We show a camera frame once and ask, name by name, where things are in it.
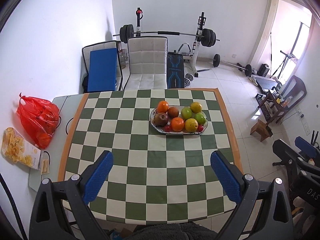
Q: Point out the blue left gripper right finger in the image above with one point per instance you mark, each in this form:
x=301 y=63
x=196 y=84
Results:
x=229 y=176

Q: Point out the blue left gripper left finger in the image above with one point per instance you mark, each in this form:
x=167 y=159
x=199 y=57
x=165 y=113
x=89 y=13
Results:
x=94 y=176

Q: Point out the red cherry tomato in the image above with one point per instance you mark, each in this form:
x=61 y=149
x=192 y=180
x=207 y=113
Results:
x=200 y=128
x=167 y=128

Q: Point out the yellow lemon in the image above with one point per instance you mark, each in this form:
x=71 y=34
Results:
x=196 y=107
x=191 y=125

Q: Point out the green apple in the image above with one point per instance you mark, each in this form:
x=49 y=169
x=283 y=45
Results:
x=186 y=113
x=200 y=118

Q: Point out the orange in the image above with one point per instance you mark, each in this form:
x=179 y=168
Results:
x=162 y=107
x=177 y=124

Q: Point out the dark red apple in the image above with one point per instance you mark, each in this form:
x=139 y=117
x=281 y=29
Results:
x=161 y=119

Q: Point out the brown red round fruit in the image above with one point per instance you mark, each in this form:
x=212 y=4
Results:
x=173 y=112

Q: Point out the orange bottom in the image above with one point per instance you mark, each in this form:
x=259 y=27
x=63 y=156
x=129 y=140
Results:
x=162 y=107

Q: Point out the green white checkered tablecloth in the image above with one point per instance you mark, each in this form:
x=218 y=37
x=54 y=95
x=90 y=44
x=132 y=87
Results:
x=155 y=178

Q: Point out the black fleece clothed person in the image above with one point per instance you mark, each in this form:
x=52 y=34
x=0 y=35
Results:
x=189 y=230

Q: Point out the small wooden stool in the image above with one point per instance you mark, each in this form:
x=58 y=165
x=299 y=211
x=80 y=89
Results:
x=262 y=129

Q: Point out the yellow snack box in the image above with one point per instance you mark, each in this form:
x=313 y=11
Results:
x=16 y=148

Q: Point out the red plastic bag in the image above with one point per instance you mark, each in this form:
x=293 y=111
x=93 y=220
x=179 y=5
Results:
x=39 y=117

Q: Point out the floral oval ceramic plate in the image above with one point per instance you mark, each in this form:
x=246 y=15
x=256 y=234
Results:
x=183 y=132

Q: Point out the blue folded mat chair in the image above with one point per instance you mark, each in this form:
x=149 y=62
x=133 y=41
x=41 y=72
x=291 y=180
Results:
x=103 y=68

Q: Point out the barbell on floor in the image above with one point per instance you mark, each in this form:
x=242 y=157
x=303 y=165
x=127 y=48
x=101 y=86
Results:
x=248 y=70

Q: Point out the black blue exercise board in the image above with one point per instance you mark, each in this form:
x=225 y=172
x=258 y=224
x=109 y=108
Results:
x=175 y=70

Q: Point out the white weight rack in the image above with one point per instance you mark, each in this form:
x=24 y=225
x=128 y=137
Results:
x=195 y=47

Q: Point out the white padded chair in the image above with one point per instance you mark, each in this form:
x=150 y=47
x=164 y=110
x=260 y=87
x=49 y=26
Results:
x=147 y=62

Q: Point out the barbell on rack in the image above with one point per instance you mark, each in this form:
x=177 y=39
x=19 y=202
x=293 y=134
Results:
x=127 y=31

